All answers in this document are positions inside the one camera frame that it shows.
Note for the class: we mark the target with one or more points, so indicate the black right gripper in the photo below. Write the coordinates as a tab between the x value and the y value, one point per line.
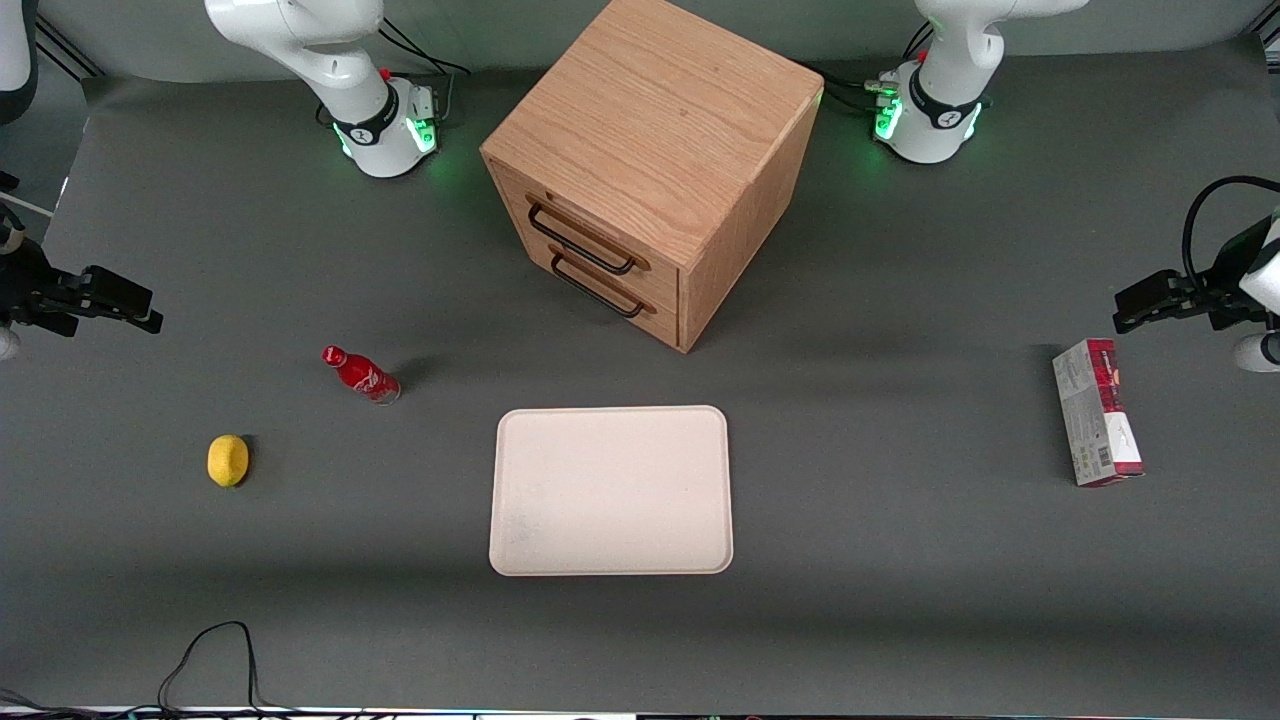
30	288

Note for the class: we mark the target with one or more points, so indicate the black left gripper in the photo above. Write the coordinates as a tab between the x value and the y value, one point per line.
1222	290

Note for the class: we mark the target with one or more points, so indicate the wooden drawer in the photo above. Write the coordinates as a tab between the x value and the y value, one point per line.
660	322
600	225

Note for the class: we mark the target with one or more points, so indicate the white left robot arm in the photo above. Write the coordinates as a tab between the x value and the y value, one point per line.
945	90

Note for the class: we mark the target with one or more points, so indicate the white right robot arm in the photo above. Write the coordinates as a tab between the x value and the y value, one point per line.
330	60

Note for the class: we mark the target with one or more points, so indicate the wooden drawer at cabinet base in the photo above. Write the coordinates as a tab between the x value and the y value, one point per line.
660	322

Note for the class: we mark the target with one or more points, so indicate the oak wooden drawer cabinet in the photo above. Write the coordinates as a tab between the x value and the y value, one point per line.
660	110

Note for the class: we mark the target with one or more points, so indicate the grey and red carton box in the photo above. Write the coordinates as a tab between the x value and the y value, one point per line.
1098	420

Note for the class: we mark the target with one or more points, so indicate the yellow lemon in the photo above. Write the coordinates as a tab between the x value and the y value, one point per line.
228	461

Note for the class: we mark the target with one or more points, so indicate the red soda bottle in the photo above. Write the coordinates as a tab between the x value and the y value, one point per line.
358	374

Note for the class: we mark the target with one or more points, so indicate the cream rectangular tray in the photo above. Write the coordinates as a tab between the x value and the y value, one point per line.
610	490

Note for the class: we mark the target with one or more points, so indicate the black aluminium frame profile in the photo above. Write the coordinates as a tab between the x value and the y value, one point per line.
68	48

